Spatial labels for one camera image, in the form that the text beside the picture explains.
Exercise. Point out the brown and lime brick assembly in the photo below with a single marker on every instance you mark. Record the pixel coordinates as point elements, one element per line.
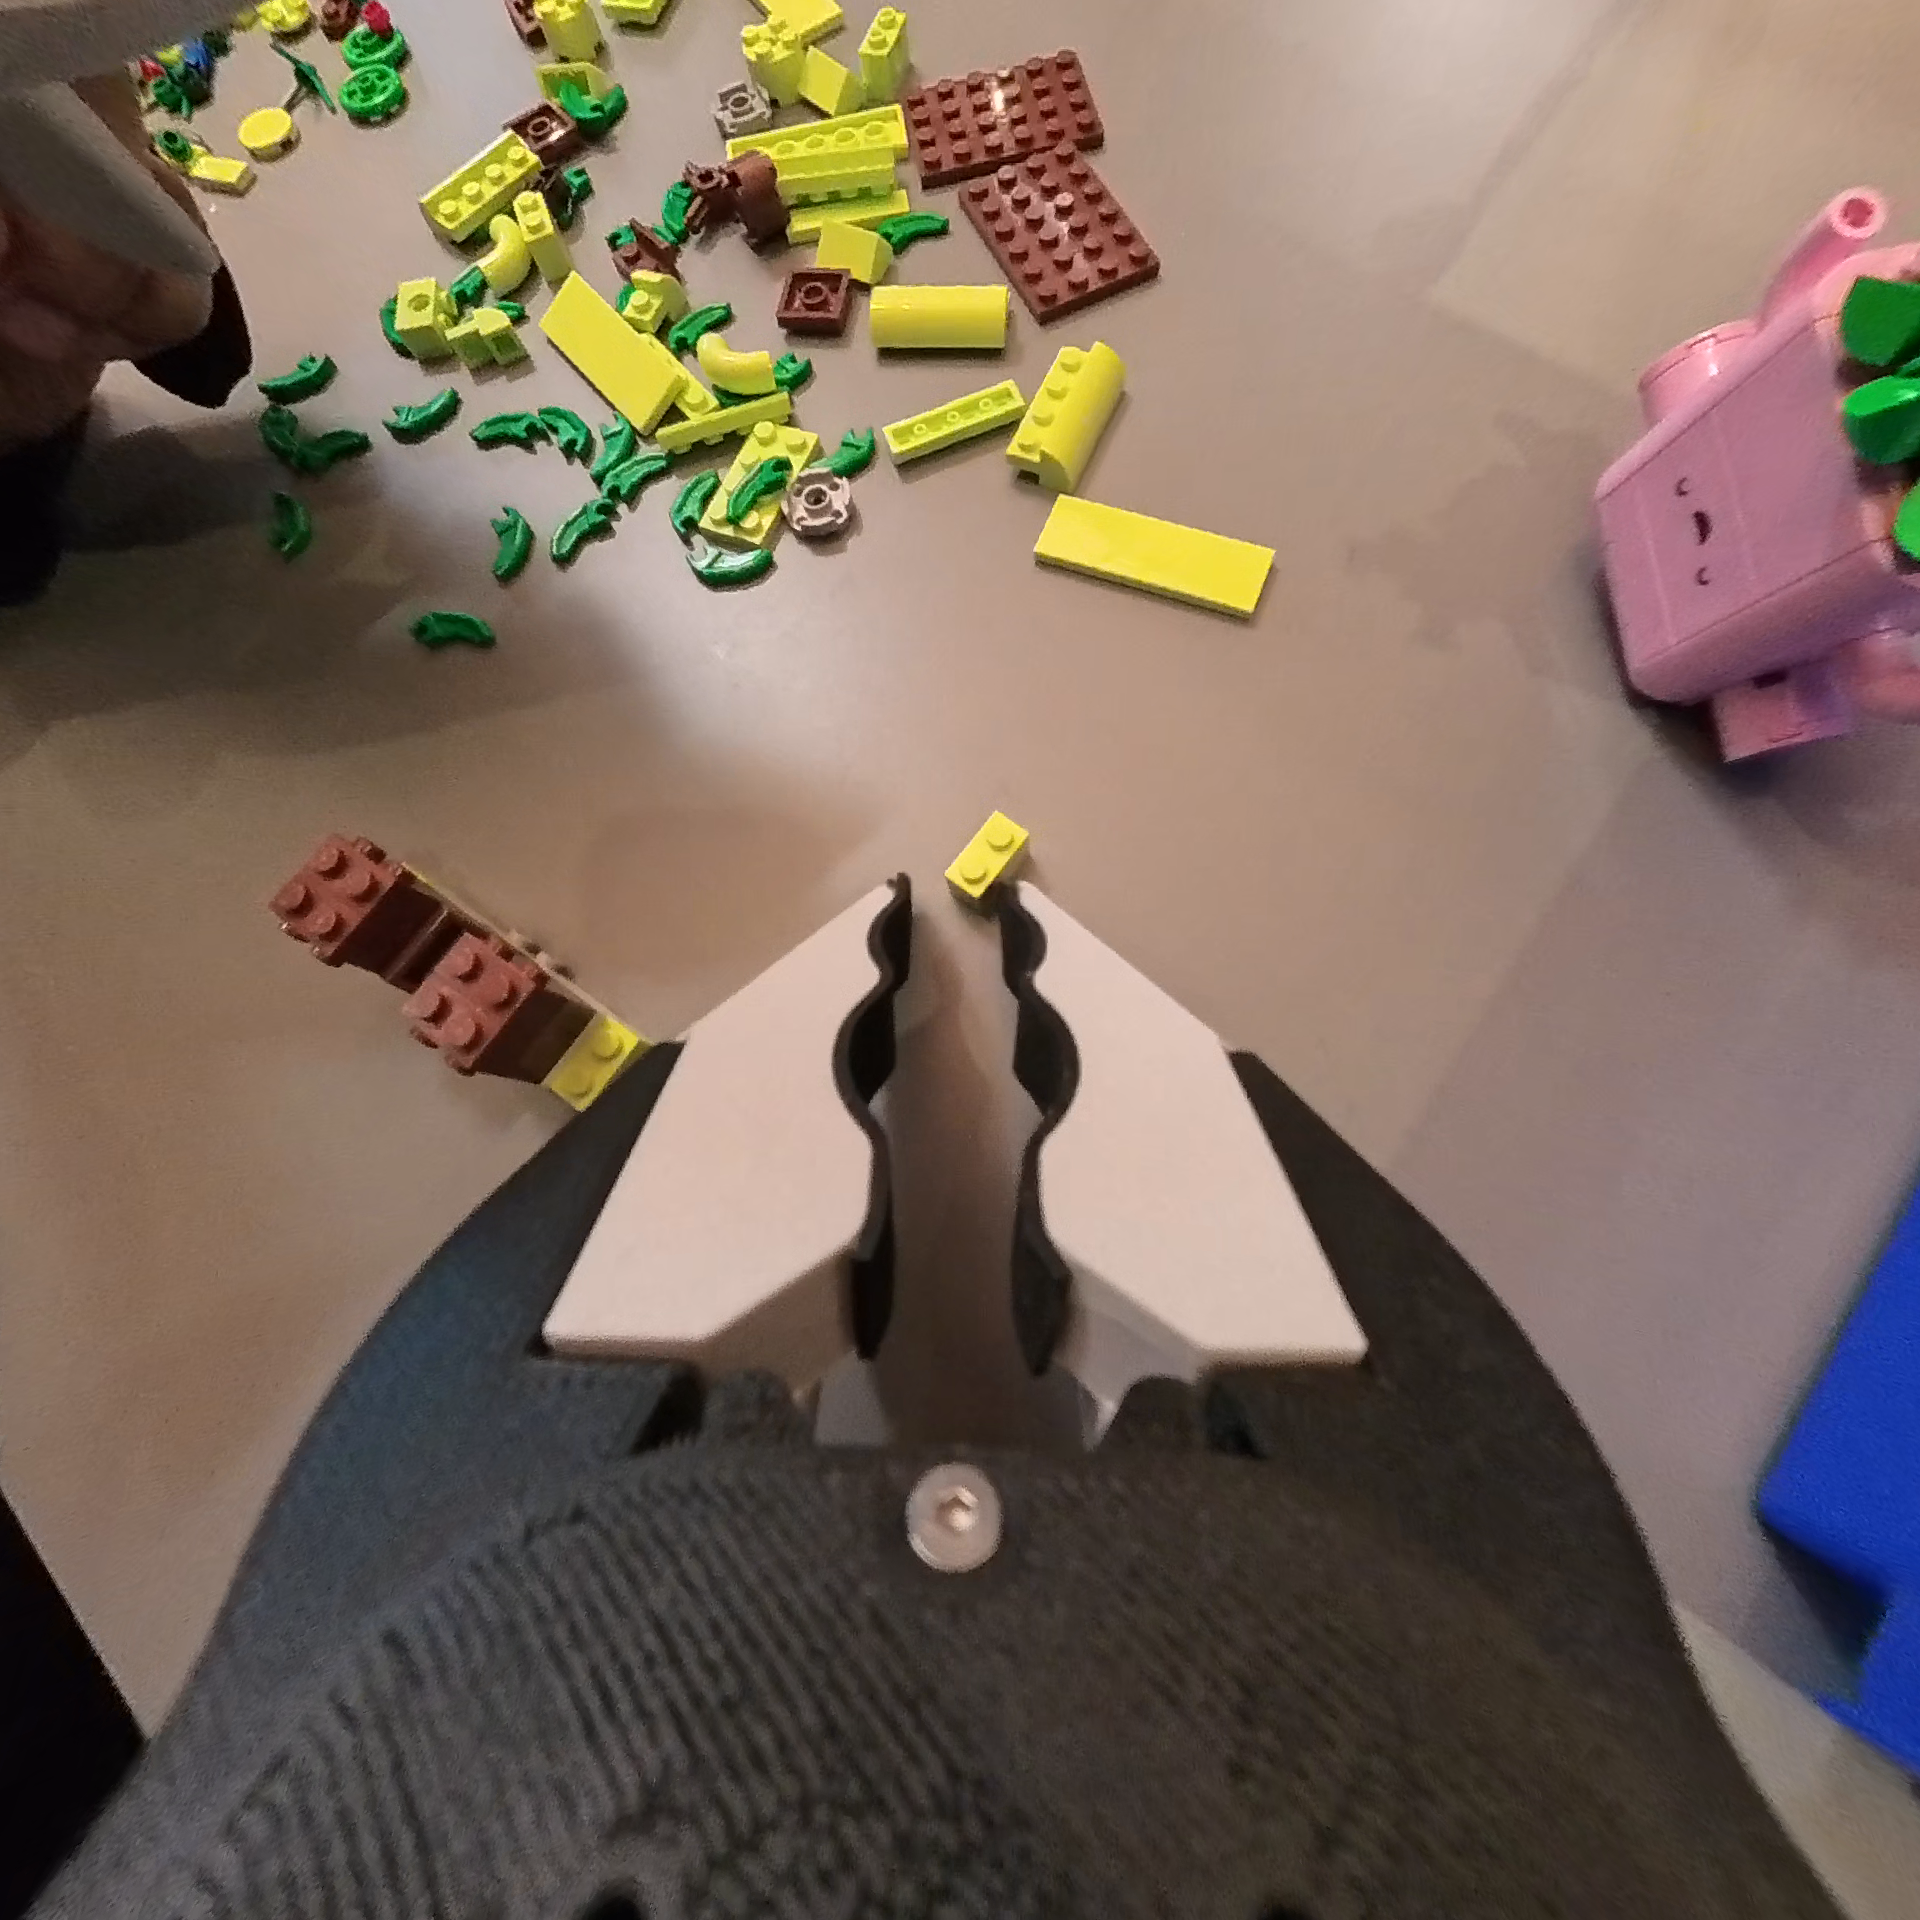
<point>480,997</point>

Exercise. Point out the scattered green leaf pieces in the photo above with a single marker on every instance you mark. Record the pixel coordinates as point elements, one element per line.
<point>451,630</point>

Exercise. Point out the pink toy pot with plant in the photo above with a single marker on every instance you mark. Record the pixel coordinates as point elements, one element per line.
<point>1723,540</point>

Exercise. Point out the blue plastic bin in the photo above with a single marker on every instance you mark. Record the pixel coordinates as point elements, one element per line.
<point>1860,1470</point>

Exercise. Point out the large brown studded plate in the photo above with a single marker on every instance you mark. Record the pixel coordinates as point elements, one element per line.
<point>1058,233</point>
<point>1003,120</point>

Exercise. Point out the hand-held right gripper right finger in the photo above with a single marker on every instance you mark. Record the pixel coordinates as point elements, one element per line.
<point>1184,1200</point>

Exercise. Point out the grey round plate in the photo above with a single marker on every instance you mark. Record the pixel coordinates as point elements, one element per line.
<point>820,504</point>

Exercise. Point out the lime smooth slope brick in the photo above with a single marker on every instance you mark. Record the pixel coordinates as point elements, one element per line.
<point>853,252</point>

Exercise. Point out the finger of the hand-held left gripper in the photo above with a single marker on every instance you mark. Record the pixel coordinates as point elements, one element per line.
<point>89,181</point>
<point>89,23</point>

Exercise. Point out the lime narrow studded plate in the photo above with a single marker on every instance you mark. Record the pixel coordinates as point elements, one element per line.
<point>720,425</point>
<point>954,422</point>

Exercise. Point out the short lime flat tile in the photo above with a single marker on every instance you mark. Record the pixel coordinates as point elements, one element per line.
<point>1155,558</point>

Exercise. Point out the lime curved slope brick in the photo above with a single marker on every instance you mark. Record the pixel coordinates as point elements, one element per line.
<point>937,317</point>

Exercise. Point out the pile of tiny colourful pieces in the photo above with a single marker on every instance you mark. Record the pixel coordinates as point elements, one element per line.
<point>271,134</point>

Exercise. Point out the lime elbow brick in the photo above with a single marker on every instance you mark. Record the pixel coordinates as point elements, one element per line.
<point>517,255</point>
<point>732,360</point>

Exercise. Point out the long lime flat tile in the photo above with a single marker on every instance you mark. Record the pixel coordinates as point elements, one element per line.
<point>608,349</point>

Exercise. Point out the pile of assorted toy bricks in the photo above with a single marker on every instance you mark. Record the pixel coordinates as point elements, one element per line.
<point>818,146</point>

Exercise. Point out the small brown square plate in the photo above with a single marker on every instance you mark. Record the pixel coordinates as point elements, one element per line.
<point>818,301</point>

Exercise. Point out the small lime toy brick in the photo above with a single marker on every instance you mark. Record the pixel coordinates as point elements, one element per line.
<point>991,857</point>

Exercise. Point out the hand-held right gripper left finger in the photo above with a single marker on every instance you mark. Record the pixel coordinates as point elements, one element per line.
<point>720,1200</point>

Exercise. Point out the person's left hand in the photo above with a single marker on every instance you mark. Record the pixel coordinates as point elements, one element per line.
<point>75,329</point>

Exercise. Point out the lime wide studded plate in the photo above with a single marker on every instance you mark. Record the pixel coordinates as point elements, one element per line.
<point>781,447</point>

